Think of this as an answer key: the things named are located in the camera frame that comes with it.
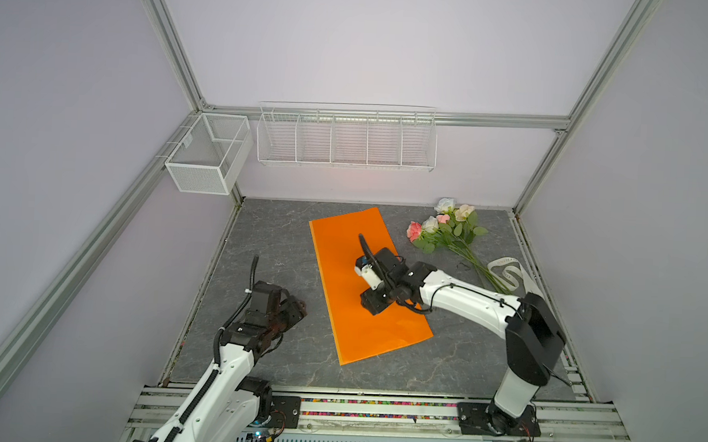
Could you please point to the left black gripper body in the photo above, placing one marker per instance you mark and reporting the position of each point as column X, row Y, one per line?
column 286, row 316

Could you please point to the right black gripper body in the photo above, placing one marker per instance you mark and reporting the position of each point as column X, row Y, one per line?
column 381, row 296

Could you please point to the orange wrapping paper sheet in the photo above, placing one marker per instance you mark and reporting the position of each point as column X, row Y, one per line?
column 360, row 335

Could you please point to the white fake rose stem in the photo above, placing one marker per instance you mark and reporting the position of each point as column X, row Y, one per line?
column 456, row 226

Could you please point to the cream fake rose stem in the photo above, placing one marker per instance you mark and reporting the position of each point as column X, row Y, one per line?
column 467, row 233

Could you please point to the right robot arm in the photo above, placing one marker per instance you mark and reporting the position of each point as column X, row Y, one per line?
column 533, row 338

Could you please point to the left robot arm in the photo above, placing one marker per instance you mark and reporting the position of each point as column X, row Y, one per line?
column 227, row 399

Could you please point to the white printed ribbon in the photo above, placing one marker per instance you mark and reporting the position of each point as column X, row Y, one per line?
column 509, row 276

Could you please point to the small white mesh basket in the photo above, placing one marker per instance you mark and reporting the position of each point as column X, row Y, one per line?
column 211, row 154

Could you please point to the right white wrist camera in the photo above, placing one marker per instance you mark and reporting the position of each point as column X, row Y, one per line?
column 365, row 269

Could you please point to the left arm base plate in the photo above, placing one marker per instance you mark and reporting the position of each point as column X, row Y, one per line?
column 278, row 411

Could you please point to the long white wire basket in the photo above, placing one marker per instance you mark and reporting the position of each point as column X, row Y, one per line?
column 367, row 136

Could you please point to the aluminium front rail frame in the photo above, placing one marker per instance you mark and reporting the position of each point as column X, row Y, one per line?
column 349, row 416

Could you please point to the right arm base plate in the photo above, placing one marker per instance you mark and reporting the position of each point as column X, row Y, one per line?
column 486, row 419

